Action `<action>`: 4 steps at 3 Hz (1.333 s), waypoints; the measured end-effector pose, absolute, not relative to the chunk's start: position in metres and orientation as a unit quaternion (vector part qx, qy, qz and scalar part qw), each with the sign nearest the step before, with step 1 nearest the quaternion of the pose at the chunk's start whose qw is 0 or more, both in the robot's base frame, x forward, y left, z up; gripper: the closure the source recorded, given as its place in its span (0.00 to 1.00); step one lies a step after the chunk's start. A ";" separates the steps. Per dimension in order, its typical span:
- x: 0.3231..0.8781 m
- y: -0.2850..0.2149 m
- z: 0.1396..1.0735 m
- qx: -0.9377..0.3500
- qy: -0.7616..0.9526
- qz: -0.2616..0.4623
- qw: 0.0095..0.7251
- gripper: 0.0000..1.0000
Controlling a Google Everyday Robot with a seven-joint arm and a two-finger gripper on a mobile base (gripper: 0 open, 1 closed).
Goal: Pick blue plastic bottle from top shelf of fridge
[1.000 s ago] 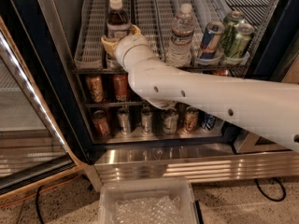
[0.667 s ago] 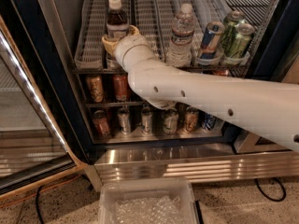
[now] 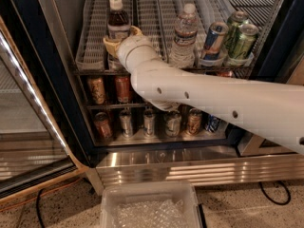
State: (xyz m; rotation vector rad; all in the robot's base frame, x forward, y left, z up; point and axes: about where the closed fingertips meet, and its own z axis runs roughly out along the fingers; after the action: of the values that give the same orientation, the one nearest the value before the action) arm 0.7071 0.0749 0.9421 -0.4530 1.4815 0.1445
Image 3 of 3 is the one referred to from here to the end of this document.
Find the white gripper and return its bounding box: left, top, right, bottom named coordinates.
left=103, top=26, right=156, bottom=73

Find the dark drink bottle white cap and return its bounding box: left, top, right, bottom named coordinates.
left=106, top=0, right=132, bottom=70

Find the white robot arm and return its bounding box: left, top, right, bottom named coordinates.
left=103, top=27, right=304, bottom=154

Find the orange can middle shelf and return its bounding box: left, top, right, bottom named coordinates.
left=115, top=76, right=131, bottom=104

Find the tan can middle shelf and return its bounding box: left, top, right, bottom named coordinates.
left=87, top=77, right=105, bottom=105

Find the clear water bottle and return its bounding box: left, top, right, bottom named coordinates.
left=169, top=3, right=198, bottom=68

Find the copper can bottom shelf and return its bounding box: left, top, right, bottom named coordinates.
left=94, top=112, right=113, bottom=139

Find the brown can bottom shelf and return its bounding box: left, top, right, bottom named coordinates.
left=186, top=108, right=202, bottom=136

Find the red can middle shelf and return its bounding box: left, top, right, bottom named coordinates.
left=217, top=71, right=235, bottom=78

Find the stainless steel fridge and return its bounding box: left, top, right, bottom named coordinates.
left=1, top=0, right=303, bottom=189

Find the blue can bottom shelf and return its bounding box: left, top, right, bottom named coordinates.
left=204, top=115, right=220, bottom=133

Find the open glass fridge door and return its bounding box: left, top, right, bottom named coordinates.
left=0, top=17, right=88, bottom=203

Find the silver can bottom left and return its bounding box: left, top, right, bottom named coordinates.
left=119, top=109, right=134, bottom=138

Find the silver can bottom centre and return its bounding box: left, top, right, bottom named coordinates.
left=143, top=109, right=155, bottom=137

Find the blue silver energy can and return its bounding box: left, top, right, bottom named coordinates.
left=200, top=22, right=229, bottom=61

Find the silver patterned can bottom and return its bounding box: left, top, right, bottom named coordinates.
left=164, top=111, right=181, bottom=137

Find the green can rear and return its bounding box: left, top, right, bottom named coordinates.
left=224, top=10, right=249, bottom=50

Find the green can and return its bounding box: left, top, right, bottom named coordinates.
left=228, top=24, right=258, bottom=60
left=224, top=10, right=249, bottom=50

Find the green can front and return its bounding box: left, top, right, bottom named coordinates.
left=228, top=24, right=258, bottom=60

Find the clear plastic bin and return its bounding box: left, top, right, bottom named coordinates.
left=100, top=180, right=203, bottom=228

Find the middle wire shelf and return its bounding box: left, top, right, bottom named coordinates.
left=81, top=66, right=249, bottom=110

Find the wire shelf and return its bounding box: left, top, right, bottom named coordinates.
left=81, top=66, right=249, bottom=110
left=75, top=0, right=278, bottom=74

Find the top wire shelf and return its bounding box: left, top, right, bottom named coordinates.
left=75, top=0, right=278, bottom=74

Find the orange cable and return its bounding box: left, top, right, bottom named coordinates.
left=0, top=177, right=84, bottom=213

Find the black cable left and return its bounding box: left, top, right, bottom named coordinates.
left=35, top=187, right=46, bottom=228

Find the black power cable right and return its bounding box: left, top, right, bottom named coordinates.
left=258, top=180, right=292, bottom=206

